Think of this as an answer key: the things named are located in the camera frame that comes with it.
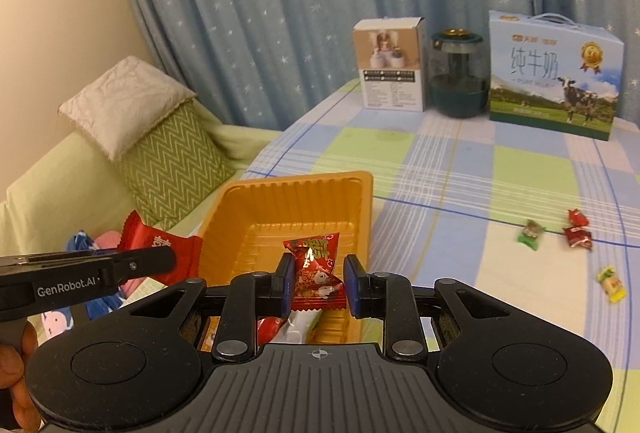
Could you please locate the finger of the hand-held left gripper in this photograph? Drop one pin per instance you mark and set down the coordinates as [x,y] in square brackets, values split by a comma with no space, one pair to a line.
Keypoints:
[145,265]

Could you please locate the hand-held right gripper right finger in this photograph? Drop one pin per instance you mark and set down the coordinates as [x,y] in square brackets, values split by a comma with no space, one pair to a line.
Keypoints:
[354,288]

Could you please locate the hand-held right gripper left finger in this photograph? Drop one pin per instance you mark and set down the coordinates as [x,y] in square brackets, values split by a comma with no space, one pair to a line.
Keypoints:
[286,285]

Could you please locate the plain red snack packet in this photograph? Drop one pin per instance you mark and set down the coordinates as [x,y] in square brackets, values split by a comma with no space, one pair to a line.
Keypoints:
[150,238]

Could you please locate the red patterned snack packet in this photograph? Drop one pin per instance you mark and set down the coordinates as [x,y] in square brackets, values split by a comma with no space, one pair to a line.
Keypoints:
[315,265]

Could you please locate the red snack stick packet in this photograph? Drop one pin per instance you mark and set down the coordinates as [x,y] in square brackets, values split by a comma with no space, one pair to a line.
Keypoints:
[270,328]

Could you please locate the orange plastic tray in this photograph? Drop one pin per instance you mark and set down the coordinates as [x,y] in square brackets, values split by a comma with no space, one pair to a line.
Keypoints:
[280,208]

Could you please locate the person's left hand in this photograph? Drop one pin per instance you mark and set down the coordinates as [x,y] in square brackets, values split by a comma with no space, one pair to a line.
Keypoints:
[17,363]

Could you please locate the pink cloth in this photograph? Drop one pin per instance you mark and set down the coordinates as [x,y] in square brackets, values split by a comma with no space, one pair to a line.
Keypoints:
[107,243]

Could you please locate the light green sofa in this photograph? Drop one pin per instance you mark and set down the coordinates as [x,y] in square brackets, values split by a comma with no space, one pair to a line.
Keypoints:
[60,193]

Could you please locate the green zigzag cushion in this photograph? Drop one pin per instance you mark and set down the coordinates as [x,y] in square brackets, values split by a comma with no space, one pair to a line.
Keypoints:
[175,163]

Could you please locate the checked tablecloth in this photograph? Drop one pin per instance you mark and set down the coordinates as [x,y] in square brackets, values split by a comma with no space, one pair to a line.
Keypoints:
[450,173]

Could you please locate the beige pillow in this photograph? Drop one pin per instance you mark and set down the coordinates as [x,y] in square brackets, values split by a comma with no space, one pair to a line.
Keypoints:
[125,103]

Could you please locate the white cardboard box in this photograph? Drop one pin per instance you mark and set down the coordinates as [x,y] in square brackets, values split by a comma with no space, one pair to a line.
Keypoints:
[390,78]

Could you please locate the dark glass jar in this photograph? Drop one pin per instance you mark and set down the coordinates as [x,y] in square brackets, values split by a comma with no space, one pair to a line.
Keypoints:
[459,88]

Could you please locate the red snack packet white print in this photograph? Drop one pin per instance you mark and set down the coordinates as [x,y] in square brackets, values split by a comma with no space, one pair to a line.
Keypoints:
[577,238]

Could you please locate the small red wrapped candy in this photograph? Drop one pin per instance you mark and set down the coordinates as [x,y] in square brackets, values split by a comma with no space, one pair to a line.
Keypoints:
[575,217]

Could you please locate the yellow green wrapped candy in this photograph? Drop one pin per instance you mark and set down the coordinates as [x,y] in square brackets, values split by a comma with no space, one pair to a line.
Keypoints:
[612,284]

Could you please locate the blue star curtain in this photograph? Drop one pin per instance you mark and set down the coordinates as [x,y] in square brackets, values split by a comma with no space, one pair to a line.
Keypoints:
[275,13]

